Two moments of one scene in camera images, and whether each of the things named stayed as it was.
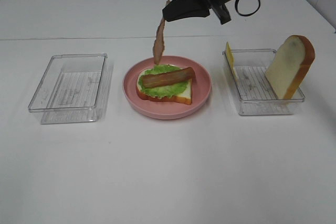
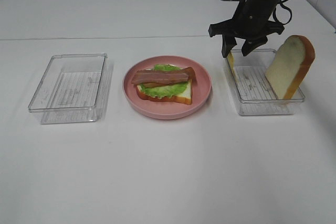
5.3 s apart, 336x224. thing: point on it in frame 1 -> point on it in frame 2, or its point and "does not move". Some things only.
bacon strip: (158, 46) -> (160, 76)
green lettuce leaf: (164, 91) does not move
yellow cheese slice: (230, 57) does not move
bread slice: (185, 97) does not move
